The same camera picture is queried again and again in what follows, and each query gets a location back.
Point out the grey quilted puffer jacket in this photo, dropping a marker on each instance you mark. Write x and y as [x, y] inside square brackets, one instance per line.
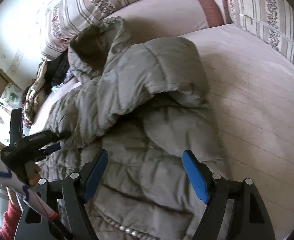
[145, 104]

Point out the red sleeve forearm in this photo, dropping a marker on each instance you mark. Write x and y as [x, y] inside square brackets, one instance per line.
[10, 222]

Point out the floral curtain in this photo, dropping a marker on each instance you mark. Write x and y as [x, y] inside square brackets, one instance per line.
[9, 100]

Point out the pink and maroon bolster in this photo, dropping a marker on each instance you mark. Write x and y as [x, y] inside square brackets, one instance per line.
[149, 19]

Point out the black clothing pile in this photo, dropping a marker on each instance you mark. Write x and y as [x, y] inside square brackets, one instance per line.
[56, 72]

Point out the left hand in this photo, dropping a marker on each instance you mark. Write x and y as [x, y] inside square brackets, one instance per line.
[35, 177]

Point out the beige patterned blanket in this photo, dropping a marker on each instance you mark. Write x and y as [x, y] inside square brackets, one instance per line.
[36, 93]

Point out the pink bed sheet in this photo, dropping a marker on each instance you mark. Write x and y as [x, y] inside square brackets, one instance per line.
[251, 93]

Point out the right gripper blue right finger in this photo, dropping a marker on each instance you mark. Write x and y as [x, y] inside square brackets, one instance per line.
[212, 189]

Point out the striped floral pillow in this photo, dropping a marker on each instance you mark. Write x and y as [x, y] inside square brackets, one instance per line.
[270, 20]
[68, 17]

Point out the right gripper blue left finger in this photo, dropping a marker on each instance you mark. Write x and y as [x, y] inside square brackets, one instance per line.
[77, 189]

